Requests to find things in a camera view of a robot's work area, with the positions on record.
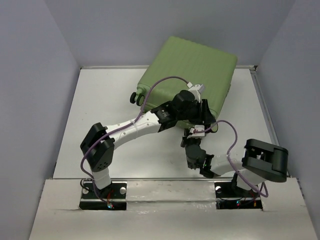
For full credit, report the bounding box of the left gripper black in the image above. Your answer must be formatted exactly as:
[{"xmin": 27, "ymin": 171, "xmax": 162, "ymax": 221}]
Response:
[{"xmin": 176, "ymin": 99, "xmax": 217, "ymax": 126}]

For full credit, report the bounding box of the green hard-shell suitcase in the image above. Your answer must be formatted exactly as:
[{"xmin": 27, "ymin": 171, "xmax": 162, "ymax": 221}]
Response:
[{"xmin": 129, "ymin": 36, "xmax": 238, "ymax": 118}]

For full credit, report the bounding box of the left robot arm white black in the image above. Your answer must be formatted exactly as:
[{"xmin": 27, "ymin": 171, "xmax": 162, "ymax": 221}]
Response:
[{"xmin": 80, "ymin": 84, "xmax": 216, "ymax": 199}]

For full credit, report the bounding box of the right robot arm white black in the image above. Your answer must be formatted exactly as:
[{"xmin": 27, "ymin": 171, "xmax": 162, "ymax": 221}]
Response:
[{"xmin": 181, "ymin": 127, "xmax": 289, "ymax": 196}]

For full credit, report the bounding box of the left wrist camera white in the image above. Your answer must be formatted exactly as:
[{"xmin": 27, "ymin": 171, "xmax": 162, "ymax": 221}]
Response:
[{"xmin": 186, "ymin": 82, "xmax": 205, "ymax": 102}]

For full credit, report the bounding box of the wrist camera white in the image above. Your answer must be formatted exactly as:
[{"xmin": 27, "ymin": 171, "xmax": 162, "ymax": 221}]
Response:
[
  {"xmin": 187, "ymin": 125, "xmax": 206, "ymax": 139},
  {"xmin": 186, "ymin": 82, "xmax": 205, "ymax": 102}
]

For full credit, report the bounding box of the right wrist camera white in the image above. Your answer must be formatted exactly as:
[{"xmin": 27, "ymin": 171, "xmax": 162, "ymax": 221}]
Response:
[{"xmin": 187, "ymin": 125, "xmax": 206, "ymax": 139}]

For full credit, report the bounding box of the aluminium rail front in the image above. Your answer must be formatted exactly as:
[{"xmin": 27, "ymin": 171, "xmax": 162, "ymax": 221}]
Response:
[{"xmin": 47, "ymin": 176, "xmax": 235, "ymax": 182}]

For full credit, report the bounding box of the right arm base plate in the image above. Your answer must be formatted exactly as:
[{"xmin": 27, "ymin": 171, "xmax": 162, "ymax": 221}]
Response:
[{"xmin": 214, "ymin": 182, "xmax": 263, "ymax": 210}]

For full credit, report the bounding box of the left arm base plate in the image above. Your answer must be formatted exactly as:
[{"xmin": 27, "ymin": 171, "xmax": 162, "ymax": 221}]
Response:
[{"xmin": 78, "ymin": 179, "xmax": 127, "ymax": 211}]

